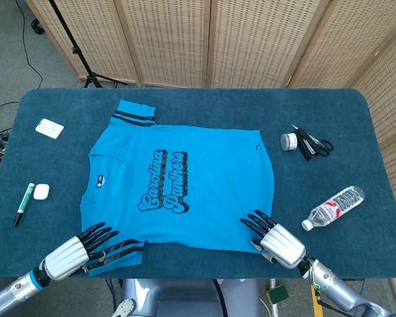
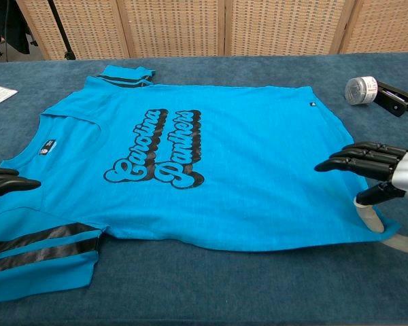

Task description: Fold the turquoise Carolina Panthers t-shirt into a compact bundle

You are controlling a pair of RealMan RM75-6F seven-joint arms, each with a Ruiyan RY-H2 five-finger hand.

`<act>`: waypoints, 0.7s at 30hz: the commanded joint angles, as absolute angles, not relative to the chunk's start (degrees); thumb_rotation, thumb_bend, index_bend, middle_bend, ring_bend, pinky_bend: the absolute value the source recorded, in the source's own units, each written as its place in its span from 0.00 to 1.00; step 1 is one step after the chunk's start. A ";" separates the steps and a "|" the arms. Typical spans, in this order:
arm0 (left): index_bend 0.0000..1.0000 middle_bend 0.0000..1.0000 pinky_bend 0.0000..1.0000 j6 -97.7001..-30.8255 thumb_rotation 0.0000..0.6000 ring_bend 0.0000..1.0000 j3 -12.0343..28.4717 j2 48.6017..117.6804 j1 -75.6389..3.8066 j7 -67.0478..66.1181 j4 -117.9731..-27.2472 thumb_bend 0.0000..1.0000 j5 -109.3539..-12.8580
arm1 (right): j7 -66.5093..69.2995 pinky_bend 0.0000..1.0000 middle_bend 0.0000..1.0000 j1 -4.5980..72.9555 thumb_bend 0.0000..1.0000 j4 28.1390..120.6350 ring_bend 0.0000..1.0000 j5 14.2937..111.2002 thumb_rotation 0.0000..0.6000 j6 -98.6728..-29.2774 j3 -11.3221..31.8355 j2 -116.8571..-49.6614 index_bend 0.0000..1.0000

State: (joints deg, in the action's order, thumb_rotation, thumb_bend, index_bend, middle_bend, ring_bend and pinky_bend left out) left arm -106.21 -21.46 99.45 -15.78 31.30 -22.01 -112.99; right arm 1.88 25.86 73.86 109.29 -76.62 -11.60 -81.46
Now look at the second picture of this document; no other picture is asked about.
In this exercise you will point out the black stapler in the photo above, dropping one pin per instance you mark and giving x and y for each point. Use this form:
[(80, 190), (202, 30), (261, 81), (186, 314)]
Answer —
[(392, 102)]

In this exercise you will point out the blue Carolina Panthers t-shirt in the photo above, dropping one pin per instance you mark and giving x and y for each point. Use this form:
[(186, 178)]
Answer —
[(258, 153)]

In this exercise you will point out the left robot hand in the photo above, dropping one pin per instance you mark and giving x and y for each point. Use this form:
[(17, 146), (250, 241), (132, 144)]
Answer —
[(3, 181)]

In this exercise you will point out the black tripod stand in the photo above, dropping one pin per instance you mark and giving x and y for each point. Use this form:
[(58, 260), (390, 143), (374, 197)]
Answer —
[(59, 27)]

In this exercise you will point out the white card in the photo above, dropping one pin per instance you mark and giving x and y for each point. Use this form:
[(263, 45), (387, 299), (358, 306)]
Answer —
[(0, 93)]

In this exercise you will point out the wooden wicker folding screen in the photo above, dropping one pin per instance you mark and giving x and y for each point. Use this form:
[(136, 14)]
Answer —
[(177, 27)]

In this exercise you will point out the dark blue carpeted table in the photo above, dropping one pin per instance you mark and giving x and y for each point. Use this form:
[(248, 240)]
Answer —
[(224, 288)]

